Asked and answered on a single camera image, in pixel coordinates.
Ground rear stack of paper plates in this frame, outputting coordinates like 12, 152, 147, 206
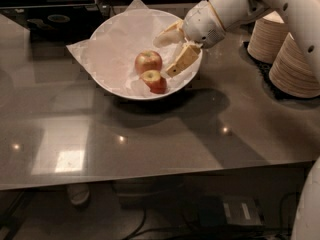
247, 11, 288, 64

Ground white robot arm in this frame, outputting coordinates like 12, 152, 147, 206
153, 0, 320, 81

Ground black power adapter box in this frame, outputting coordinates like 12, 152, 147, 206
197, 196, 265, 229

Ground white paper liner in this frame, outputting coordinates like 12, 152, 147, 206
66, 0, 201, 99

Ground black cable on floor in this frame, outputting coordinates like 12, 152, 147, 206
121, 191, 301, 240

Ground front stack of paper plates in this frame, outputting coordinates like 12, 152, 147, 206
269, 33, 320, 98

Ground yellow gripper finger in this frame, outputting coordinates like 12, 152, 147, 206
165, 42, 201, 77
153, 20, 185, 48

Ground black laptop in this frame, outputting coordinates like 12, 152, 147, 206
0, 3, 105, 43

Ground white bowl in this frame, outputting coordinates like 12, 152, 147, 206
89, 8, 204, 102

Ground red apple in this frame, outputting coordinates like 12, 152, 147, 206
135, 50, 162, 75
140, 70, 167, 94

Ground stack of paper plates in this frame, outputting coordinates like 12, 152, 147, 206
269, 33, 320, 98
247, 11, 288, 64

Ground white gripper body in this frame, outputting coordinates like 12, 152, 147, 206
182, 0, 226, 49

